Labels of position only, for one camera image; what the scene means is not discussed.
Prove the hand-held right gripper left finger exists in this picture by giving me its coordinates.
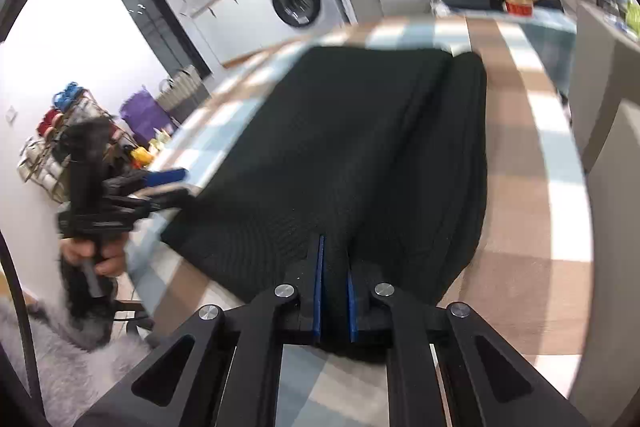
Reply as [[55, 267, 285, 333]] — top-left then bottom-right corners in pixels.
[[75, 234, 326, 427]]

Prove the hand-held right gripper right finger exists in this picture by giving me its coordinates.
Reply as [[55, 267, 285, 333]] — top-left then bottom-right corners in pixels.
[[346, 259, 591, 427]]

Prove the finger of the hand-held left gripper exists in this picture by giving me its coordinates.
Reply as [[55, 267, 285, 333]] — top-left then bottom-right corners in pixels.
[[132, 188, 193, 212], [135, 167, 190, 188]]

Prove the black knit sweater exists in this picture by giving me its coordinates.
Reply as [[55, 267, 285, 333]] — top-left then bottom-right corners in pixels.
[[160, 46, 488, 360]]

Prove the person's left forearm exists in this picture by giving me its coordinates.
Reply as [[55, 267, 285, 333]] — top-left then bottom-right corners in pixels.
[[59, 259, 121, 350]]

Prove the person's left hand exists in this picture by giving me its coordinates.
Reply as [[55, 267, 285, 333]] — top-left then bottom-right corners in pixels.
[[59, 234, 128, 278]]

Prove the beige trash bin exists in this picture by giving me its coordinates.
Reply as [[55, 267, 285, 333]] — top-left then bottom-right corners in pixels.
[[127, 142, 166, 170]]

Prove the metal shoe rack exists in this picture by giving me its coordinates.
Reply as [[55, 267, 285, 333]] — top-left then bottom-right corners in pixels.
[[17, 89, 136, 202]]

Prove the purple bag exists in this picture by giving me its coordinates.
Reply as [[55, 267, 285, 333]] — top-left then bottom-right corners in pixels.
[[119, 89, 168, 142]]

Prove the woven laundry basket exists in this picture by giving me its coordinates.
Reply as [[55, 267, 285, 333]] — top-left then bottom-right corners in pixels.
[[156, 64, 211, 112]]

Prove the dark glass door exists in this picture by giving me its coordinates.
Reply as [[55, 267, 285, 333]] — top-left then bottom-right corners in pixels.
[[105, 0, 213, 82]]

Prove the white kitchen base cabinet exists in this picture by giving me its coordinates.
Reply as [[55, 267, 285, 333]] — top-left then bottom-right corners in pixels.
[[192, 0, 281, 68]]

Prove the grey upholstered bed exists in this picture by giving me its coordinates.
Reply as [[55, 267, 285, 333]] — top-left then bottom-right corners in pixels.
[[567, 0, 640, 408]]

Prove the small table with blue cloth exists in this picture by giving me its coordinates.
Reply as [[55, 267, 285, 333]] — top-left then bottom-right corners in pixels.
[[432, 2, 578, 98]]

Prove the green toy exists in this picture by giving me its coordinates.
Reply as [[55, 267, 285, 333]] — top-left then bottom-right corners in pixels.
[[622, 2, 640, 38]]

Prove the black cable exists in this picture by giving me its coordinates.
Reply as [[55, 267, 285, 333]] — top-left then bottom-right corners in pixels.
[[0, 229, 43, 418]]

